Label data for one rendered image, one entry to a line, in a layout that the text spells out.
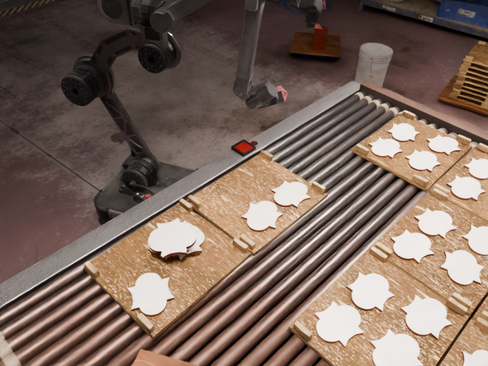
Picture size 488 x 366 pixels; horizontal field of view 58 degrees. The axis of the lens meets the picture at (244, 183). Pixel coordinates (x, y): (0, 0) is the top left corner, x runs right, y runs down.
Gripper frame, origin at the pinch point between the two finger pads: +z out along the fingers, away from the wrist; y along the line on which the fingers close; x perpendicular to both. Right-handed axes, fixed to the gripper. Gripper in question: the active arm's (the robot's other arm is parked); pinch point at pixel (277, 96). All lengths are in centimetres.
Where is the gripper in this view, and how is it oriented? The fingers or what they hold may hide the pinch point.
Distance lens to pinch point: 192.5
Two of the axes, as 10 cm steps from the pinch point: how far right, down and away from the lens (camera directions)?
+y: 7.7, -1.3, -6.3
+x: -2.7, -9.5, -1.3
